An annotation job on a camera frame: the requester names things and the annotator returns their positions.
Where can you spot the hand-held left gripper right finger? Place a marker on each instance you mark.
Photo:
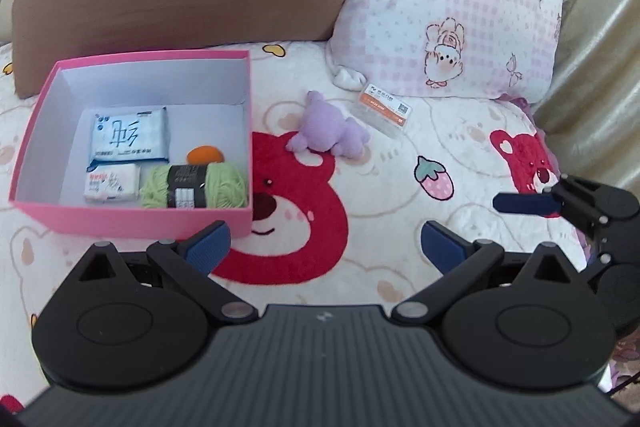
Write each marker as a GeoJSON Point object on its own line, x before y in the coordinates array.
{"type": "Point", "coordinates": [442, 247]}

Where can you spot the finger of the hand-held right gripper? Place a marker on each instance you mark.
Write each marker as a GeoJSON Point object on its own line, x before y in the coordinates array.
{"type": "Point", "coordinates": [525, 203]}

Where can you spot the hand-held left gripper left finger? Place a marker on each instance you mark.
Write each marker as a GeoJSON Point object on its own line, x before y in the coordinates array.
{"type": "Point", "coordinates": [207, 247]}

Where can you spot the green yarn ball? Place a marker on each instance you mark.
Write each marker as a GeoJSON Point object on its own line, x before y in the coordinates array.
{"type": "Point", "coordinates": [155, 184]}

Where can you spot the pink cardboard box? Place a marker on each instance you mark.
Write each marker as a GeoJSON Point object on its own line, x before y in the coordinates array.
{"type": "Point", "coordinates": [125, 222]}

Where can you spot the orange makeup sponge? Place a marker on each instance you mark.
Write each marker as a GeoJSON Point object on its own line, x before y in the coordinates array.
{"type": "Point", "coordinates": [205, 155]}

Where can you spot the small white tissue pack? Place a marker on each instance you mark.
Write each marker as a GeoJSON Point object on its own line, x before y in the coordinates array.
{"type": "Point", "coordinates": [112, 182]}

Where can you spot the blue tissue pack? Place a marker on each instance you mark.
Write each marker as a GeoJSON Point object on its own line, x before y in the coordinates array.
{"type": "Point", "coordinates": [127, 137]}

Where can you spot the clear box with orange label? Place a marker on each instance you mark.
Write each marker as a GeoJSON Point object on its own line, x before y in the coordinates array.
{"type": "Point", "coordinates": [382, 107]}

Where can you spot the purple plush bear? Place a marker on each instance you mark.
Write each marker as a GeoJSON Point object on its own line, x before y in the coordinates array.
{"type": "Point", "coordinates": [325, 127]}

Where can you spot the bear printed blanket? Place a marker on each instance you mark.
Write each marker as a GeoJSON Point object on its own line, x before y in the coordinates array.
{"type": "Point", "coordinates": [390, 207]}

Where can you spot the purple cloth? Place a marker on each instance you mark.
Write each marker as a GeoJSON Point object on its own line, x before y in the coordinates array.
{"type": "Point", "coordinates": [520, 104]}

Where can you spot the white cloth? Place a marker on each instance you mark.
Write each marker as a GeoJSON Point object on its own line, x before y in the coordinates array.
{"type": "Point", "coordinates": [350, 78]}

